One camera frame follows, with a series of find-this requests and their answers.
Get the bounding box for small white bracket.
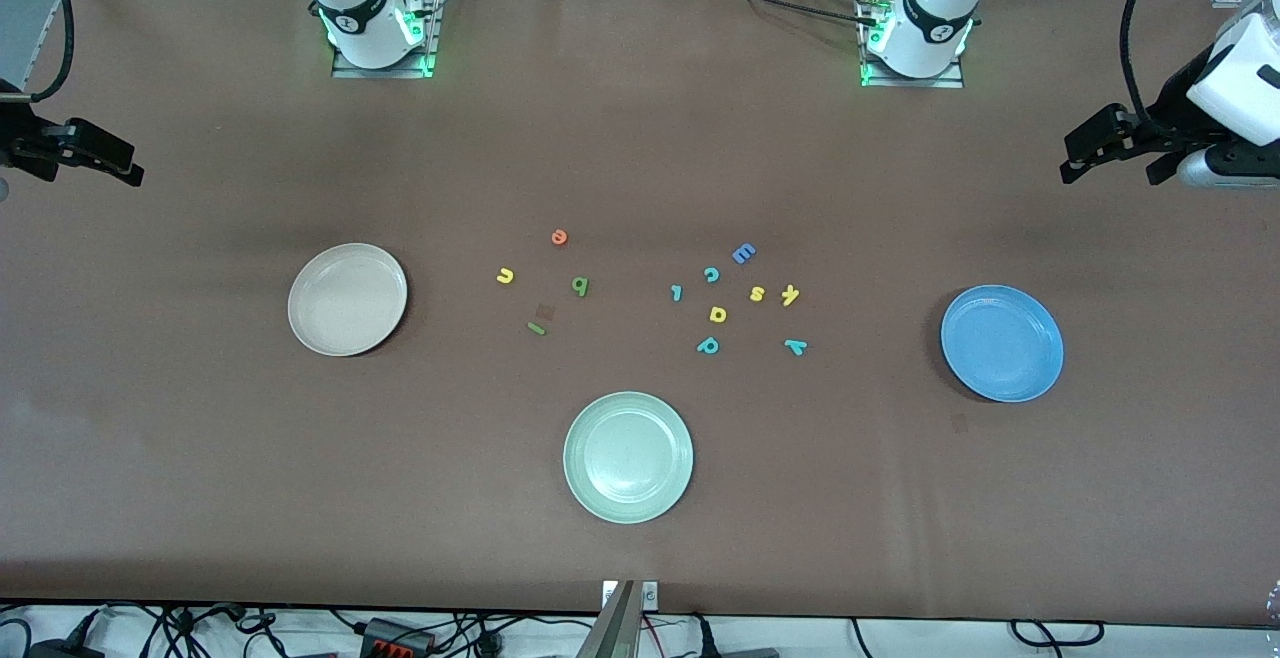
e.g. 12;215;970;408
600;580;661;611

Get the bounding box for blue plate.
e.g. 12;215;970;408
940;284;1065;404

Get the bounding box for black orange power strip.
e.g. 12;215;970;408
358;617;437;658

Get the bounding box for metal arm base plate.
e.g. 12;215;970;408
858;0;967;90
330;0;446;80

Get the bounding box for black looped cable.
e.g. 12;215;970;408
1008;618;1107;650

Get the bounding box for beige brown plate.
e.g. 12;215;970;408
287;243;409;357

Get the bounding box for tangled black cables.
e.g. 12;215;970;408
0;603;361;658

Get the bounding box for pale green plate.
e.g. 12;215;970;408
562;391;695;525

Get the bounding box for long black table cable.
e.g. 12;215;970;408
655;0;886;27

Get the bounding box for aluminium camera stand profile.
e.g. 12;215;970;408
575;579;641;658

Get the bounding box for brown table mat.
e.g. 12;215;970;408
0;0;1280;629

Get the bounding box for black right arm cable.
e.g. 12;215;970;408
28;0;77;104

